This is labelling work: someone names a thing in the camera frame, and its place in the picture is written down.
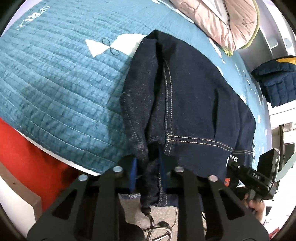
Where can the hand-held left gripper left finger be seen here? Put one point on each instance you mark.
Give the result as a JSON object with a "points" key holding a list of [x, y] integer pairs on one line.
{"points": [[134, 172]]}

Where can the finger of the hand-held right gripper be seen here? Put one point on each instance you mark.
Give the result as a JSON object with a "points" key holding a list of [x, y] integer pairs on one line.
{"points": [[234, 170]]}

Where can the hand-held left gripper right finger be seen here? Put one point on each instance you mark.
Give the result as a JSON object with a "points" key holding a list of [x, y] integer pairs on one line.
{"points": [[162, 172]]}

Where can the dark blue denim jeans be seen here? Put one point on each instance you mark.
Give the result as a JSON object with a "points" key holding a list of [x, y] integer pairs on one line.
{"points": [[185, 104]]}

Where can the person's right hand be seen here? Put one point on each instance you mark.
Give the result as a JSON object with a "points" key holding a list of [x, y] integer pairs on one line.
{"points": [[256, 207]]}

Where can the white cabinet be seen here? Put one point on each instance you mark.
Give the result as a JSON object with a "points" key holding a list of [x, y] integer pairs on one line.
{"points": [[284, 129]]}

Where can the metal chair base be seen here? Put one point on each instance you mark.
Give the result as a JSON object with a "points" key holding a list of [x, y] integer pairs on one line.
{"points": [[158, 230]]}

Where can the navy puffer jacket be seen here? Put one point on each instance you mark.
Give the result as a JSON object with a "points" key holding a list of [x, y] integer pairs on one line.
{"points": [[276, 80]]}

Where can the red cloth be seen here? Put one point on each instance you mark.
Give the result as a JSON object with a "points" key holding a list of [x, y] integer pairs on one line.
{"points": [[30, 162]]}

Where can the teal quilted blanket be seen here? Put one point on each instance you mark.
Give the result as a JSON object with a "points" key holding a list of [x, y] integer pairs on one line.
{"points": [[62, 88]]}

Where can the wooden board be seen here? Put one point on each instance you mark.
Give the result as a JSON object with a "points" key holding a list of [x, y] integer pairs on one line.
{"points": [[19, 187]]}

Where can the pink quilted comforter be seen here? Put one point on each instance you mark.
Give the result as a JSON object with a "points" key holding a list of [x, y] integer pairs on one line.
{"points": [[219, 20]]}

